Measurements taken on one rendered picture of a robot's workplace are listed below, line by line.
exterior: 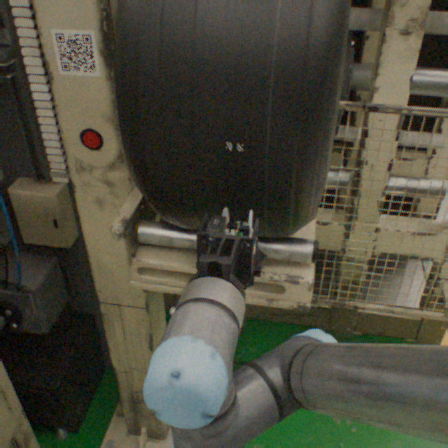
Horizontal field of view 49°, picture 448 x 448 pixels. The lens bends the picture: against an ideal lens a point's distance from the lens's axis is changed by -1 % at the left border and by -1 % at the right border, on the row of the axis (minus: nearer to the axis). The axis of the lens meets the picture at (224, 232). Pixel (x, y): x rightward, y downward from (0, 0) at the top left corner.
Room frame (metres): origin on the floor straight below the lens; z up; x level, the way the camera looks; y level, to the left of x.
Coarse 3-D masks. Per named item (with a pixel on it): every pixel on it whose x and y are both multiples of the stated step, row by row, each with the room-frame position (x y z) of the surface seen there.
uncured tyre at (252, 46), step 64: (128, 0) 0.66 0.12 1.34; (192, 0) 0.63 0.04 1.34; (256, 0) 0.62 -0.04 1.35; (320, 0) 0.62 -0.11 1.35; (128, 64) 0.62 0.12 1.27; (192, 64) 0.59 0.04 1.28; (256, 64) 0.58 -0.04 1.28; (320, 64) 0.59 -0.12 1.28; (128, 128) 0.62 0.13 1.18; (192, 128) 0.58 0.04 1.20; (256, 128) 0.56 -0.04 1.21; (320, 128) 0.58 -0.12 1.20; (192, 192) 0.59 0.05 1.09; (256, 192) 0.57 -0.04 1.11; (320, 192) 0.60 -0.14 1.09
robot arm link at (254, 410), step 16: (240, 368) 0.35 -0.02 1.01; (240, 384) 0.32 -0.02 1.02; (256, 384) 0.32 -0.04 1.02; (240, 400) 0.30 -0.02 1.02; (256, 400) 0.31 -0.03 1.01; (272, 400) 0.31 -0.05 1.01; (224, 416) 0.27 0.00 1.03; (240, 416) 0.29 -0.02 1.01; (256, 416) 0.29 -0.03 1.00; (272, 416) 0.30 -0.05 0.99; (176, 432) 0.27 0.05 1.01; (192, 432) 0.26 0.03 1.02; (208, 432) 0.26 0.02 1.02; (224, 432) 0.27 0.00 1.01; (240, 432) 0.28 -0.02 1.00; (256, 432) 0.29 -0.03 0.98
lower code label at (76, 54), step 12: (60, 36) 0.83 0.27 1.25; (72, 36) 0.82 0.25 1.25; (84, 36) 0.82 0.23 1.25; (60, 48) 0.83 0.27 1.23; (72, 48) 0.82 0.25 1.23; (84, 48) 0.82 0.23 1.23; (60, 60) 0.83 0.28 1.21; (72, 60) 0.82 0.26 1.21; (84, 60) 0.82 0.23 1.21; (96, 60) 0.82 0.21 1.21; (60, 72) 0.83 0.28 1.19; (72, 72) 0.82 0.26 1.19; (84, 72) 0.82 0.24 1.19; (96, 72) 0.82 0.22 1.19
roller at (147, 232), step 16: (144, 224) 0.74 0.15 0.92; (160, 224) 0.74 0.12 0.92; (144, 240) 0.73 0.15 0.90; (160, 240) 0.72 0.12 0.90; (176, 240) 0.72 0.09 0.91; (192, 240) 0.71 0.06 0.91; (272, 240) 0.70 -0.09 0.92; (288, 240) 0.70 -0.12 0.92; (304, 240) 0.70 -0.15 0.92; (272, 256) 0.68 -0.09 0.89; (288, 256) 0.68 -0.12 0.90; (304, 256) 0.67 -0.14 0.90
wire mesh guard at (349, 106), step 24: (360, 120) 1.13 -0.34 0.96; (384, 120) 1.12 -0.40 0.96; (432, 144) 1.10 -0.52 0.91; (336, 192) 1.14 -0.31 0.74; (432, 216) 1.09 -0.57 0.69; (432, 240) 1.09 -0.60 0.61; (360, 264) 1.12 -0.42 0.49; (432, 288) 1.08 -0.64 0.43; (384, 312) 1.09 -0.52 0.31; (408, 312) 1.08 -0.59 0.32; (432, 312) 1.07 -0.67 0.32
